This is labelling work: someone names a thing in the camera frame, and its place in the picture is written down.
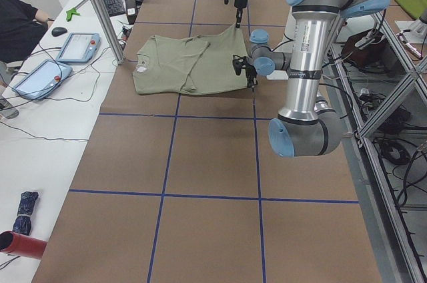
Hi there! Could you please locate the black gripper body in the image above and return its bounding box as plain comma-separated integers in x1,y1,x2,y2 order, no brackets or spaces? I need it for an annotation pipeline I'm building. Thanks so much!
232,55,258,85
224,0,247,19

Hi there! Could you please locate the green long sleeve shirt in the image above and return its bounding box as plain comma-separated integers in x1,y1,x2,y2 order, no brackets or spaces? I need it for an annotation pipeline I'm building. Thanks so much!
133,25,247,95

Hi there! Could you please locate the black keyboard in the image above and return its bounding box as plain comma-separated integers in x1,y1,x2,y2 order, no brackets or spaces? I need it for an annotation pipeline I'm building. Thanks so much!
103,0,126,17

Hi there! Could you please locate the blue teach pendant far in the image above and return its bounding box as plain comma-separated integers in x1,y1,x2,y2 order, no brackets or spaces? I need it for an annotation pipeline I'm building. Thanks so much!
55,33,100,65

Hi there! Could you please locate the blue teach pendant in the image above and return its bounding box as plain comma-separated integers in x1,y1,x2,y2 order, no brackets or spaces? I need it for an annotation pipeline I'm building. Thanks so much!
12,59,72,100
55,33,100,65

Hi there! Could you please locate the green plastic clamp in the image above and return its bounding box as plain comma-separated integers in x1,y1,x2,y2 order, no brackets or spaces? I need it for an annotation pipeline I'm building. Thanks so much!
66,7,80,22

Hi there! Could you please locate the black computer mouse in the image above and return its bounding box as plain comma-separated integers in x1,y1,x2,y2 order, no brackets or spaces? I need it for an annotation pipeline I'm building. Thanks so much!
51,27,68,37

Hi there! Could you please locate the blue teach pendant near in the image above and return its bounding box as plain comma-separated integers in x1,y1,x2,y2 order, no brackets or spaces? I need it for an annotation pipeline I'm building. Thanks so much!
12,59,72,100

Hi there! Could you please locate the person in black shirt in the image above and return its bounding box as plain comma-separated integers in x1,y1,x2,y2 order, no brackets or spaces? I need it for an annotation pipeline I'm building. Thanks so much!
1,0,54,63

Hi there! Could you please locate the folded dark blue umbrella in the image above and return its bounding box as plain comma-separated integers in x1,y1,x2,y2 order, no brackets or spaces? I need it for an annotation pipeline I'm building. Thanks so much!
12,191,39,236

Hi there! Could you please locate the red cylinder tube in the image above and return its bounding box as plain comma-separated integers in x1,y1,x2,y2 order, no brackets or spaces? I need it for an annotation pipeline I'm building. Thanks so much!
1,231,47,260

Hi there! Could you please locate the aluminium frame post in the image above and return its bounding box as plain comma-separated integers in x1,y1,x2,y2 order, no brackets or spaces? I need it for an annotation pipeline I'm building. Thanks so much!
90,0,125,65

